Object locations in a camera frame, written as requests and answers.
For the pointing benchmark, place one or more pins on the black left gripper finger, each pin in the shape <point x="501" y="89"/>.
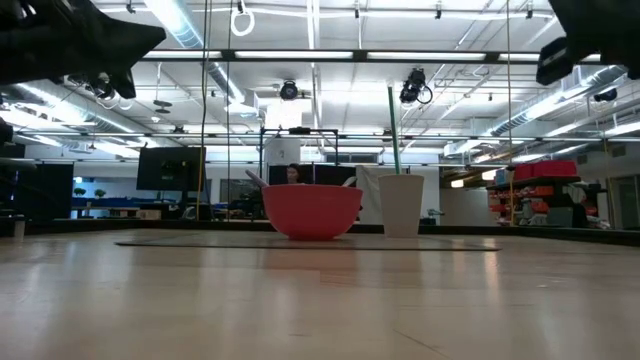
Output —
<point x="110" y="45"/>

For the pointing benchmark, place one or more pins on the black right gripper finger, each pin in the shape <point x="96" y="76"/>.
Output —
<point x="575" y="17"/>

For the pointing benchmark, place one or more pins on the green drinking straw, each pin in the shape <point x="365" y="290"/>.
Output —
<point x="394" y="130"/>

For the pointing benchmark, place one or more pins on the white paper cup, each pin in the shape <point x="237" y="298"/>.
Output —
<point x="401" y="205"/>

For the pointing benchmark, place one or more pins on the red plastic bowl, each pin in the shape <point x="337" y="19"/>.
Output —
<point x="312" y="212"/>

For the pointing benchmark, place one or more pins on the black computer monitor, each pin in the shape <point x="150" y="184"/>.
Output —
<point x="170" y="167"/>

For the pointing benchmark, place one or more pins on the red storage bin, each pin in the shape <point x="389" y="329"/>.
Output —
<point x="545" y="170"/>

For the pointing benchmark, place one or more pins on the black cabinet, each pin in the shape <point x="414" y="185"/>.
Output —
<point x="47" y="192"/>

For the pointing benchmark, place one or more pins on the blue work table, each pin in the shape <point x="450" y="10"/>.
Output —
<point x="115" y="202"/>

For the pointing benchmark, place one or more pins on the dark storage shelf rack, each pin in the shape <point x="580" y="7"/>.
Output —
<point x="535" y="181"/>

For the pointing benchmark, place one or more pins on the clear placemat with grey border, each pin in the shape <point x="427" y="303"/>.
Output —
<point x="200" y="244"/>

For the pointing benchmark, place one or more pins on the person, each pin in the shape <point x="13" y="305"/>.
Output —
<point x="294" y="174"/>

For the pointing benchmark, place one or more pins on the black partition panel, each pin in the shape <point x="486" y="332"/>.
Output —
<point x="325" y="175"/>

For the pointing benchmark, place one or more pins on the white hanging sheet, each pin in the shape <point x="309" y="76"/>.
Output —
<point x="370" y="200"/>

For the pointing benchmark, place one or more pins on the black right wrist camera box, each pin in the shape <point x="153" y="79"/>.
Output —
<point x="554" y="62"/>

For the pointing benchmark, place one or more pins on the small black ceiling camera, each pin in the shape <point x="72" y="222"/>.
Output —
<point x="606" y="95"/>

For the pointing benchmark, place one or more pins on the silver ceiling air duct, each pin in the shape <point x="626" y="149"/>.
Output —
<point x="185" y="32"/>

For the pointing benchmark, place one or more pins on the small round black overhead camera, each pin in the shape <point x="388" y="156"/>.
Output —
<point x="289" y="91"/>

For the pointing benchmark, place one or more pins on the black table frame rail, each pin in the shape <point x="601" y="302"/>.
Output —
<point x="150" y="226"/>

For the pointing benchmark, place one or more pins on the small white post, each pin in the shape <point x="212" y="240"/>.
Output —
<point x="19" y="227"/>

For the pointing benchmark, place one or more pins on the black tubular stand frame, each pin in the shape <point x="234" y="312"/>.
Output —
<point x="300" y="131"/>

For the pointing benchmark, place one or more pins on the frame bar with light strips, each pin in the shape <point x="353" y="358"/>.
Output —
<point x="360" y="55"/>

